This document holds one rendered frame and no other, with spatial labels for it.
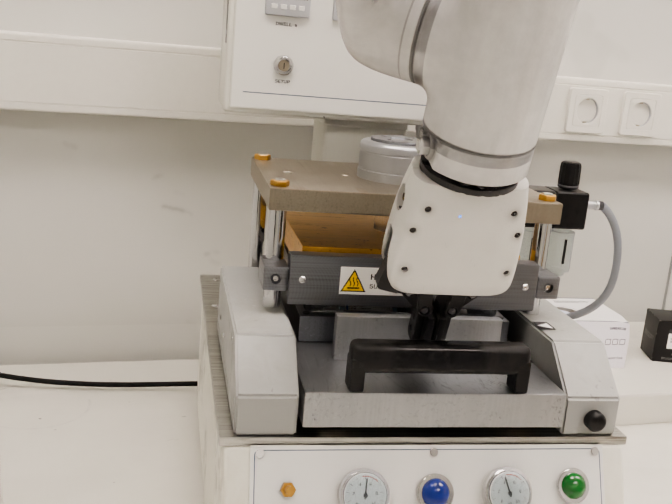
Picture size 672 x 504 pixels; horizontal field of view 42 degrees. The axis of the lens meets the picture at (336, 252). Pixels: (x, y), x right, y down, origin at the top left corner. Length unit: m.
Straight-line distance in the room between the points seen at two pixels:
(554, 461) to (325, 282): 0.24
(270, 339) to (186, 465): 0.36
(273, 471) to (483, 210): 0.26
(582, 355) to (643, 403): 0.52
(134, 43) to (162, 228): 0.27
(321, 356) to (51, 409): 0.51
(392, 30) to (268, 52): 0.36
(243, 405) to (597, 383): 0.30
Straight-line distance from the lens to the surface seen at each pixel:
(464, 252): 0.67
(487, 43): 0.59
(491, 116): 0.60
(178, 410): 1.18
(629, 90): 1.49
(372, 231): 0.85
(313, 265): 0.76
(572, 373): 0.78
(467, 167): 0.62
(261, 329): 0.73
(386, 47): 0.61
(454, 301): 0.72
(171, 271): 1.32
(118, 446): 1.08
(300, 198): 0.75
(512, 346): 0.73
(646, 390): 1.32
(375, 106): 0.98
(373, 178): 0.83
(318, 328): 0.79
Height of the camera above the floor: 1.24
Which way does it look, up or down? 14 degrees down
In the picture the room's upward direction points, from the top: 5 degrees clockwise
